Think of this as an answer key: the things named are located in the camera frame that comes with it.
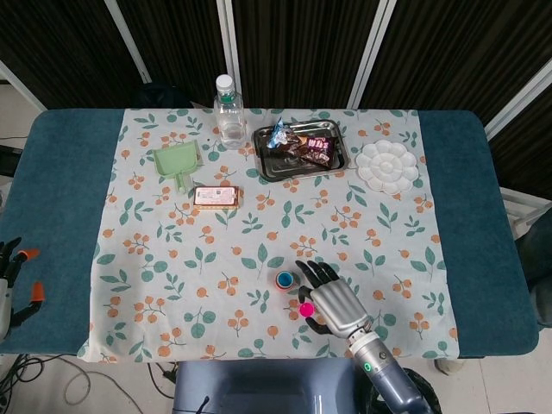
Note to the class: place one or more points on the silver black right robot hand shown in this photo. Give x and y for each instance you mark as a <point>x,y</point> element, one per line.
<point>340,306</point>

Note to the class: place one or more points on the black orange-tipped left robot hand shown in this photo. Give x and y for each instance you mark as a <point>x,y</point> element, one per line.
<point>4,276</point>

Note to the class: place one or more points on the small pink plastic cup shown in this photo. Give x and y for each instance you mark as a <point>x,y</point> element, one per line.
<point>307,309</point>

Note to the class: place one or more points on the light blue plastic cup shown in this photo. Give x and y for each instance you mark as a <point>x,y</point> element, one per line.
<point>284,279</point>

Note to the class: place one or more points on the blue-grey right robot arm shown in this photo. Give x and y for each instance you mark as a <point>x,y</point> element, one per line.
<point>388,375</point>

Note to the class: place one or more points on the large orange plastic cup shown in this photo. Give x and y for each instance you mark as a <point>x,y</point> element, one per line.
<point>280,288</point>

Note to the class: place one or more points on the teal table cover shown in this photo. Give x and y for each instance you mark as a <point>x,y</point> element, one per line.
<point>56,194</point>

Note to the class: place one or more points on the blue-grey robot torso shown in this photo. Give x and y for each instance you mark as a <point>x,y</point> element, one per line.
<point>259,388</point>

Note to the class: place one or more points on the white table leg foot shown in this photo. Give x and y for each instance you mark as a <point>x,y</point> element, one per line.
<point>448,365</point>

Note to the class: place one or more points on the white flower paint palette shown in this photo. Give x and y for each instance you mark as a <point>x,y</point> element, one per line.
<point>387,165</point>

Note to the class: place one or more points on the stainless steel tray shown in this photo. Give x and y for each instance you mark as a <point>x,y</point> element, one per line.
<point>276,161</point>

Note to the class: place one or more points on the brown snack packet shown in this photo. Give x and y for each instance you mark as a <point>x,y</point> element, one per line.
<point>317,148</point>

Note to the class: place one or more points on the red yellow card box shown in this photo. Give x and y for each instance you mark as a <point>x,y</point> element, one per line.
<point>215,197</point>

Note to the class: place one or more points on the floral leaf fruit tablecloth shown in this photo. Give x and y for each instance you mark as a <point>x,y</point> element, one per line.
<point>172,259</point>

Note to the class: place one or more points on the blue white snack wrapper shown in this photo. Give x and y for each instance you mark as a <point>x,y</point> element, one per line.
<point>278,133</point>

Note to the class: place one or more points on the dark teal chair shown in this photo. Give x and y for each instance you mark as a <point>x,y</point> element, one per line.
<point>541,267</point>

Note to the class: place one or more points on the white metal rack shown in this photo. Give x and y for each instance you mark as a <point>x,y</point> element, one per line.
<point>522,207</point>

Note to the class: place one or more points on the green plastic dustpan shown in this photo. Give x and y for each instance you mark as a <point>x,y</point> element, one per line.
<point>177,159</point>

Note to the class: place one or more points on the clear plastic water bottle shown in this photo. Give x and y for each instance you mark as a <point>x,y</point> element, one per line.
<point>230,116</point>

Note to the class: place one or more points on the black bag behind table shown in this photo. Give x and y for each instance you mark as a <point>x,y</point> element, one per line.
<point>159,97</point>

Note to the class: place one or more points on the white partition frame post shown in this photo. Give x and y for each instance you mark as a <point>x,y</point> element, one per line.
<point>371,47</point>
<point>127,41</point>
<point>517,101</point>
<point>21,86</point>
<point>228,39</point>

